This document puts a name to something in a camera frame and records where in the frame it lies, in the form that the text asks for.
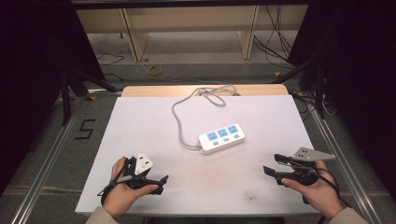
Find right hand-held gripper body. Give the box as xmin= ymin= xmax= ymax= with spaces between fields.
xmin=281 ymin=147 xmax=337 ymax=187

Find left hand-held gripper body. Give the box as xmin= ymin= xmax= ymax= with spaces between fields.
xmin=122 ymin=151 xmax=159 ymax=190

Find person's right hand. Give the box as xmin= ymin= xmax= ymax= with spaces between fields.
xmin=281 ymin=161 xmax=344 ymax=220

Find person's left hand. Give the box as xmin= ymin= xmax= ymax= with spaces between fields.
xmin=102 ymin=157 xmax=159 ymax=219

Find white power strip blue sockets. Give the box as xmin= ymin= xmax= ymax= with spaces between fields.
xmin=198 ymin=123 xmax=246 ymax=156

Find black metal stand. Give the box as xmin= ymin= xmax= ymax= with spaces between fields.
xmin=59 ymin=65 xmax=117 ymax=127
xmin=272 ymin=55 xmax=328 ymax=120

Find dark curtain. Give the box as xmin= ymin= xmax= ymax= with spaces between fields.
xmin=287 ymin=0 xmax=396 ymax=198
xmin=0 ymin=0 xmax=106 ymax=197

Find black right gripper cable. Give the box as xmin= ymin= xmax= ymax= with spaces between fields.
xmin=313 ymin=161 xmax=353 ymax=209

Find metal floor rail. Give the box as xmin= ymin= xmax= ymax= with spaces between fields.
xmin=10 ymin=89 xmax=123 ymax=224
xmin=290 ymin=91 xmax=385 ymax=224

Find grey power strip cable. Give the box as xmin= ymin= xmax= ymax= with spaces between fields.
xmin=171 ymin=85 xmax=238 ymax=151

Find white thin cable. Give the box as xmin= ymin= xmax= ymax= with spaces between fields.
xmin=321 ymin=92 xmax=338 ymax=118

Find yellow cable coil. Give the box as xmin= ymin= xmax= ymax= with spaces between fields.
xmin=147 ymin=63 xmax=164 ymax=77

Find thin black floor cable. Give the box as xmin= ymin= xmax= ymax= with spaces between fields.
xmin=95 ymin=51 xmax=126 ymax=82

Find black hanging cables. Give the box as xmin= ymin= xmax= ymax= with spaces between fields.
xmin=252 ymin=5 xmax=297 ymax=69

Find wooden desk frame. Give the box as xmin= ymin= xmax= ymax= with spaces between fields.
xmin=76 ymin=4 xmax=310 ymax=63

